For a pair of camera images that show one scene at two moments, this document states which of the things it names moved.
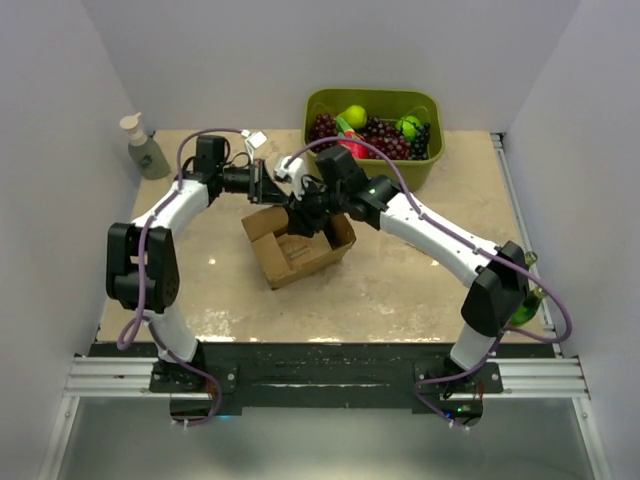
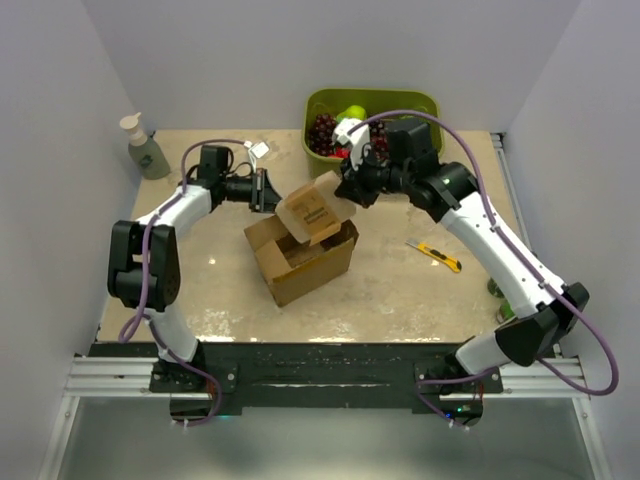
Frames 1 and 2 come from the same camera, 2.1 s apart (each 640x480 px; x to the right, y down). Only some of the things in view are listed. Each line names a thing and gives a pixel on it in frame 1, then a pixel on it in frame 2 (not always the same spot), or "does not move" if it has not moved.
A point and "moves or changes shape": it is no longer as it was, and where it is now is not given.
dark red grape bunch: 325,127 does not move
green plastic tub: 424,105 does not move
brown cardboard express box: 289,256 moves or changes shape
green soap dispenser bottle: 144,157 does not move
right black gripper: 302,220 to 354,185
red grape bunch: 387,139 does not move
